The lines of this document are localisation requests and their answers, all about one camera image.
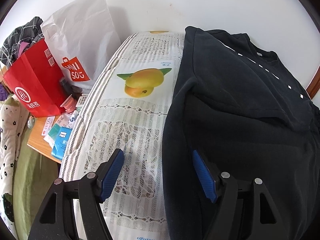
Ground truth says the floral white pillow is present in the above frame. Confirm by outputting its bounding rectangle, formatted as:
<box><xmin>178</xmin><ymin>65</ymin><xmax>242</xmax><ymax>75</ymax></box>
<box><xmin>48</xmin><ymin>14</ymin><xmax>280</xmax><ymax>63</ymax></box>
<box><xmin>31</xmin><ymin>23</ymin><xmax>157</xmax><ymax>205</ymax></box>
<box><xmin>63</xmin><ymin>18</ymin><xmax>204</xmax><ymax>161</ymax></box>
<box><xmin>1</xmin><ymin>95</ymin><xmax>29</xmax><ymax>236</ymax></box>

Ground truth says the pink bottle cap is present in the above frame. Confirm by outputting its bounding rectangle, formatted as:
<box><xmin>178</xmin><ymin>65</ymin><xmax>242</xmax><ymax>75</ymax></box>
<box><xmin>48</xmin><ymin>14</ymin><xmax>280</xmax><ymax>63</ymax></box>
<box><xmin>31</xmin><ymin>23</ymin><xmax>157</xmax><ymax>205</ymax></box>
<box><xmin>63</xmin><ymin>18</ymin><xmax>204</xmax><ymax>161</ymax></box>
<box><xmin>60</xmin><ymin>95</ymin><xmax>77</xmax><ymax>114</ymax></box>

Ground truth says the red paper bag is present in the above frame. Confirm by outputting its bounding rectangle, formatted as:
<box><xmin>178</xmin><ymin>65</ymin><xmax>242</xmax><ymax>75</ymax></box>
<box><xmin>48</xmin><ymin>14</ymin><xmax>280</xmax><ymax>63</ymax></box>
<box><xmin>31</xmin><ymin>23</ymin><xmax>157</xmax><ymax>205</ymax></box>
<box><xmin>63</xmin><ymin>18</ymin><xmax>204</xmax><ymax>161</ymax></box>
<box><xmin>4</xmin><ymin>40</ymin><xmax>68</xmax><ymax>118</ymax></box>

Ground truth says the blue tissue pack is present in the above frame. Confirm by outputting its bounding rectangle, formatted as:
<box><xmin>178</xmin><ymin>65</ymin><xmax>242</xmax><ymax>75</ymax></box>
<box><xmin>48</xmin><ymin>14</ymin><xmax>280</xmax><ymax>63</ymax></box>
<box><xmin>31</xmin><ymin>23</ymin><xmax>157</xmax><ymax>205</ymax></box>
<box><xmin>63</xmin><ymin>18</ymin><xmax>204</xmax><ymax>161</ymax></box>
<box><xmin>52</xmin><ymin>127</ymin><xmax>72</xmax><ymax>160</ymax></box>

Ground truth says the wooden side table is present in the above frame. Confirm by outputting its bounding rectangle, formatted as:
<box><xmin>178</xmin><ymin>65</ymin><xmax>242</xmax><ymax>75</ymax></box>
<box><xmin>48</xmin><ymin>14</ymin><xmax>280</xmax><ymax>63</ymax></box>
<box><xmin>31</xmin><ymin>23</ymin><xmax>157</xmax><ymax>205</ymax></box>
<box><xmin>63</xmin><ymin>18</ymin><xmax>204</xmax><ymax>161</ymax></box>
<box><xmin>27</xmin><ymin>118</ymin><xmax>61</xmax><ymax>164</ymax></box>

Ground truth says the plaid cloth in bag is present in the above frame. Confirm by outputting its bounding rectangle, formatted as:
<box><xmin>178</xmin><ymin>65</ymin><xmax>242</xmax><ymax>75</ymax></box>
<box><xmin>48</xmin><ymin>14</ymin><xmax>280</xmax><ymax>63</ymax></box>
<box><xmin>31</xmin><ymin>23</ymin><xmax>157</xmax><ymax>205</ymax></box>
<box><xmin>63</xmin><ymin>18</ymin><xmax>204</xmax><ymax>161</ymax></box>
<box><xmin>1</xmin><ymin>16</ymin><xmax>44</xmax><ymax>68</ymax></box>

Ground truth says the white Uniqlo paper bag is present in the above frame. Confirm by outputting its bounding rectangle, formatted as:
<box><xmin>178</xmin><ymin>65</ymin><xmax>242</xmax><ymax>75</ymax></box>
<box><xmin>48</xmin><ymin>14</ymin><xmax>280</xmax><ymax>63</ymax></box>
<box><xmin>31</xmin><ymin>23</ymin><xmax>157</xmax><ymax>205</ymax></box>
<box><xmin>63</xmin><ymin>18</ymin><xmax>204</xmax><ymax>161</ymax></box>
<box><xmin>41</xmin><ymin>0</ymin><xmax>120</xmax><ymax>91</ymax></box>

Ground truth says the brown wooden door frame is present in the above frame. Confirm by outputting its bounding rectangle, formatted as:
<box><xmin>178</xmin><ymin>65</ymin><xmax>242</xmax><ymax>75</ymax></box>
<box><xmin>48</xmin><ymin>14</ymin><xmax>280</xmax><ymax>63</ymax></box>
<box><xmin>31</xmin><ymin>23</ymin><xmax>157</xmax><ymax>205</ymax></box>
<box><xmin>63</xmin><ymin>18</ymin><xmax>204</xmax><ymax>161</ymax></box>
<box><xmin>306</xmin><ymin>66</ymin><xmax>320</xmax><ymax>99</ymax></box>

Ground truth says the green bed sheet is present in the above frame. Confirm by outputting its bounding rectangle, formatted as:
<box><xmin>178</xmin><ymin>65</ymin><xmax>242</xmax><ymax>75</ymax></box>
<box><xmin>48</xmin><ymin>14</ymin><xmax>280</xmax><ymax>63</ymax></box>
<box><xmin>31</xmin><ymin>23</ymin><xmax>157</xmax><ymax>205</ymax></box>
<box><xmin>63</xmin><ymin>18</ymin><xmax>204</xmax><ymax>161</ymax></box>
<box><xmin>13</xmin><ymin>127</ymin><xmax>59</xmax><ymax>239</ymax></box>

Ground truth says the black sweatshirt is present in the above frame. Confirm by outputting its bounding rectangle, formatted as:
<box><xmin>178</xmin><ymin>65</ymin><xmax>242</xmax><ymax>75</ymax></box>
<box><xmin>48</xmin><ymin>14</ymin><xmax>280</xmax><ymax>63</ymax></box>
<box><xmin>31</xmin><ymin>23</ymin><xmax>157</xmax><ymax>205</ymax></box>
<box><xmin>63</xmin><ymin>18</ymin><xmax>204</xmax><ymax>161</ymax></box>
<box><xmin>162</xmin><ymin>27</ymin><xmax>319</xmax><ymax>239</ymax></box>

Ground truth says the fruit print tablecloth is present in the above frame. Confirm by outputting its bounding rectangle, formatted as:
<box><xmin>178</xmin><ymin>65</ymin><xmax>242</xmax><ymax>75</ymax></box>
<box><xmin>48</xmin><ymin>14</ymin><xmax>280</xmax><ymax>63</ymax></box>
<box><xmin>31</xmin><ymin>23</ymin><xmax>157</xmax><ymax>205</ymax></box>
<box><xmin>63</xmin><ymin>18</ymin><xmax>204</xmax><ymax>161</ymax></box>
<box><xmin>60</xmin><ymin>31</ymin><xmax>184</xmax><ymax>239</ymax></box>

